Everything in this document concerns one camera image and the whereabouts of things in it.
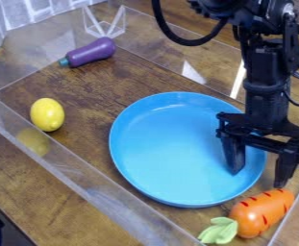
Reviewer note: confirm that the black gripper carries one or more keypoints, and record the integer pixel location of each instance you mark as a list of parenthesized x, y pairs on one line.
[(238, 132)]

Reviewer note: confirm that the orange toy carrot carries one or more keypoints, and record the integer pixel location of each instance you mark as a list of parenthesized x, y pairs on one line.
[(250, 218)]

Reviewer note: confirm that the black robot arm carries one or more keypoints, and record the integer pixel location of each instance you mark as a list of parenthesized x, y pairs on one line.
[(266, 30)]

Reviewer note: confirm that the blue plastic plate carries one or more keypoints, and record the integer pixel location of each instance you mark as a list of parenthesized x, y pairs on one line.
[(169, 155)]

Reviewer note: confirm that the purple toy eggplant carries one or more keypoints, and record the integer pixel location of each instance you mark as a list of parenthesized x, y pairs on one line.
[(98, 50)]

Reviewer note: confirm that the yellow toy lemon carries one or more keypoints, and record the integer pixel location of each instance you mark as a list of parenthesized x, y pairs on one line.
[(47, 114)]

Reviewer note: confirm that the grey patterned curtain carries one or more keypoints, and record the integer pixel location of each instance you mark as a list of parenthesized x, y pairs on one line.
[(18, 13)]

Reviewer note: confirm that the clear acrylic enclosure wall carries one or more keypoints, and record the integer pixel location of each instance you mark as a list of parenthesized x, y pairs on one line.
[(61, 189)]

